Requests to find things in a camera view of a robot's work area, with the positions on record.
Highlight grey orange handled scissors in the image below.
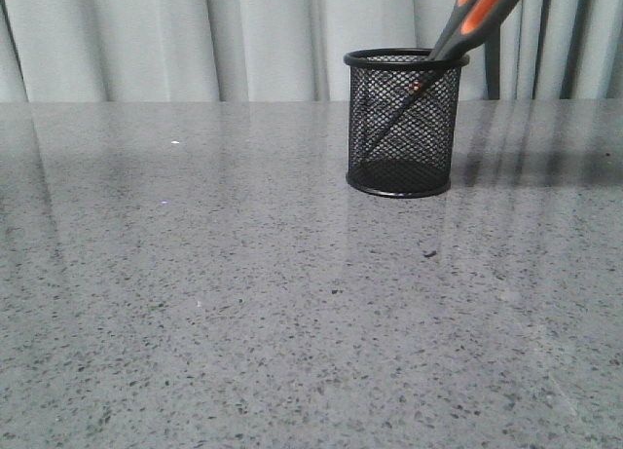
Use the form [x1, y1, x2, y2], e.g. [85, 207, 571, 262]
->
[362, 0, 534, 153]

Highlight light grey curtain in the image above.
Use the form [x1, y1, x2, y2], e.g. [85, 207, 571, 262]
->
[1, 0, 622, 102]

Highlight black mesh pen cup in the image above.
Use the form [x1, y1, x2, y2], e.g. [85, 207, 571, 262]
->
[344, 48, 469, 199]

